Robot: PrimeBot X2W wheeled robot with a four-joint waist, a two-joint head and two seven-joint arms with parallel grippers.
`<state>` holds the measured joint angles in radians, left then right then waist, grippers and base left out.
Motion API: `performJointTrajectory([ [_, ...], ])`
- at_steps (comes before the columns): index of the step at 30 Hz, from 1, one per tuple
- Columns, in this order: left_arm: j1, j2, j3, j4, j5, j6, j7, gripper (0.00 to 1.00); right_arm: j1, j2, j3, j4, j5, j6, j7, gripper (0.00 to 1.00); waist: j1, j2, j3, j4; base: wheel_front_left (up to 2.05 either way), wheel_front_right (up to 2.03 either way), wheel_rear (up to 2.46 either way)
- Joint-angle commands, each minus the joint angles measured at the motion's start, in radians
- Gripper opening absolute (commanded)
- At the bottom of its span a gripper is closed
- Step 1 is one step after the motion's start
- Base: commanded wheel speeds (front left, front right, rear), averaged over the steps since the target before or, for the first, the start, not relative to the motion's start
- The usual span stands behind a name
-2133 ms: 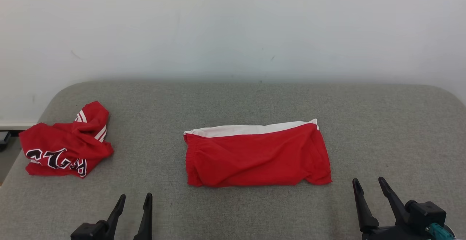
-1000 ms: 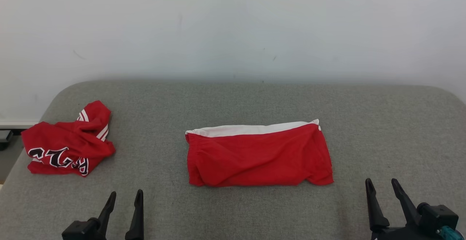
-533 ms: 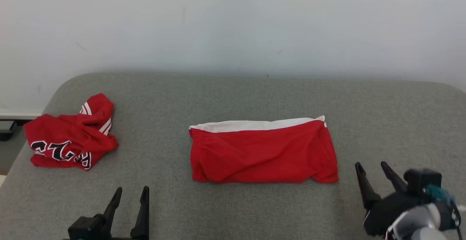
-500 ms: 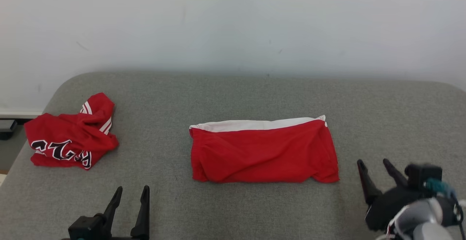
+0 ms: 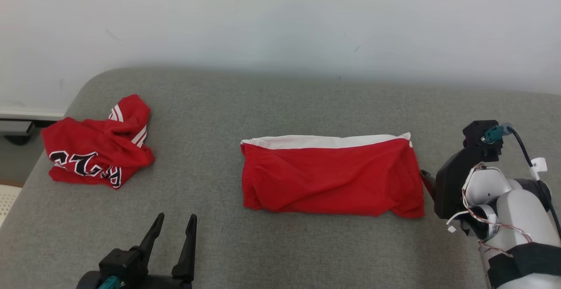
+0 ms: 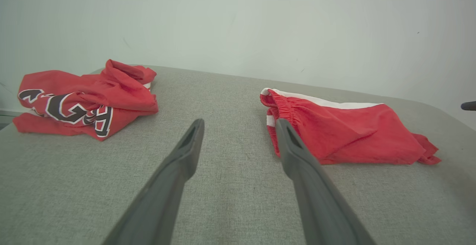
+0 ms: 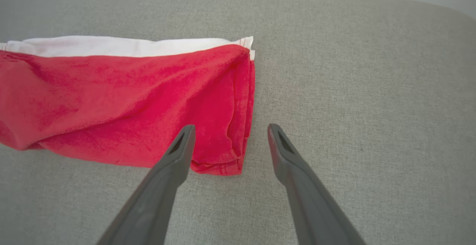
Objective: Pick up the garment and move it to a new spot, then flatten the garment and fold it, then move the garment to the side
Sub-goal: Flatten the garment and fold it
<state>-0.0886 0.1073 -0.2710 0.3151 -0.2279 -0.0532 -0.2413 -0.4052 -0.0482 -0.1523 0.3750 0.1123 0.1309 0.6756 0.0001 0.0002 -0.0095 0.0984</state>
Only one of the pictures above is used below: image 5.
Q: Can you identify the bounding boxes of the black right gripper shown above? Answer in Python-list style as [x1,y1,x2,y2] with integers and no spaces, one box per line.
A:
[420,146,503,220]

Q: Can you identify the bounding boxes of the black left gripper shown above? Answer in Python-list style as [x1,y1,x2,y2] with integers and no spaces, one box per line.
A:
[131,212,198,289]

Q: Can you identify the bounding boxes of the red shorts with white trim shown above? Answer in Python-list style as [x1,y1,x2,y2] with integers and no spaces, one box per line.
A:
[240,132,426,219]

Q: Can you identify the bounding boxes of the red jersey with white sleeves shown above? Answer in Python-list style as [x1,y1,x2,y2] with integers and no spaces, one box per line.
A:
[41,94,156,190]

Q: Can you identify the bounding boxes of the white paper tag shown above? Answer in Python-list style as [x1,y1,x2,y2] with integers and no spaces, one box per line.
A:
[529,157,548,181]

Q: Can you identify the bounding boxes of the white perforated basket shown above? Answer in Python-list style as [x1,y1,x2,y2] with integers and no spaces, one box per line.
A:
[0,185,22,228]

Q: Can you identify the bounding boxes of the black round foot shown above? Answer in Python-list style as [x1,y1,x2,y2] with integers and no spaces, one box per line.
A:
[4,134,32,146]

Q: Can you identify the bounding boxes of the white baseboard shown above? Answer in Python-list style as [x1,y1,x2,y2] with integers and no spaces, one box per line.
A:
[0,108,66,121]

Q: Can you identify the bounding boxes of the grey metal bar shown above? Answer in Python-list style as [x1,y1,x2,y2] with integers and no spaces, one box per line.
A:
[0,120,36,136]

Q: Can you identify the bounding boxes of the red white wire bundle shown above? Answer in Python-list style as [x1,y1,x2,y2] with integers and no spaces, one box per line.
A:
[446,162,533,257]

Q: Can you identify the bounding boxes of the teal right camera connector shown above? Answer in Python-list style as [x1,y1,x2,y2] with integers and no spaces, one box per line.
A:
[481,123,514,144]

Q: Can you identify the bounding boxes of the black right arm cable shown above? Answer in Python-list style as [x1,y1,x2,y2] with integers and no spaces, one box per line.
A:
[506,126,561,239]

